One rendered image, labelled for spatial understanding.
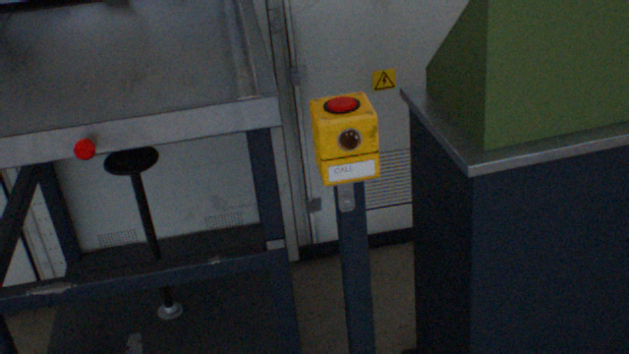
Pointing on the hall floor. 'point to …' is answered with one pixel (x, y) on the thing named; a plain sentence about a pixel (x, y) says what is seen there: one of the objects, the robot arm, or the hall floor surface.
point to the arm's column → (520, 254)
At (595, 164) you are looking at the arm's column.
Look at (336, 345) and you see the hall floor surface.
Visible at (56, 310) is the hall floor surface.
